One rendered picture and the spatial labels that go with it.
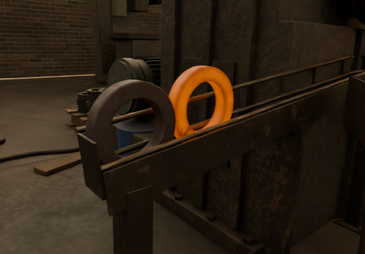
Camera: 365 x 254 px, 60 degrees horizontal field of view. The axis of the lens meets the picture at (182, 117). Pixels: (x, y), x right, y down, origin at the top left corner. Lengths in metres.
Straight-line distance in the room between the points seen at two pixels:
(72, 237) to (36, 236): 0.15
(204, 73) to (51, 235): 1.05
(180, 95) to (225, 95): 0.14
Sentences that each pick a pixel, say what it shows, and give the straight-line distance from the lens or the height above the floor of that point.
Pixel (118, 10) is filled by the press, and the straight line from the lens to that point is 5.14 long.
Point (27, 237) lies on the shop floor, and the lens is 1.53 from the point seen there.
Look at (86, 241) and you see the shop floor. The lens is 1.44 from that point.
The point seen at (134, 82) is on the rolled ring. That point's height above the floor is 0.73.
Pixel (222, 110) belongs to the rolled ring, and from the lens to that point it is 0.76.
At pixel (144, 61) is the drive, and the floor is 0.66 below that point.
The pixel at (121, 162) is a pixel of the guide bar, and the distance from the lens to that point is 0.58.
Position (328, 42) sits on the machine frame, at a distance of 1.29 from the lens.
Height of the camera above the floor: 0.81
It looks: 14 degrees down
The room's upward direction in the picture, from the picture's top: 2 degrees clockwise
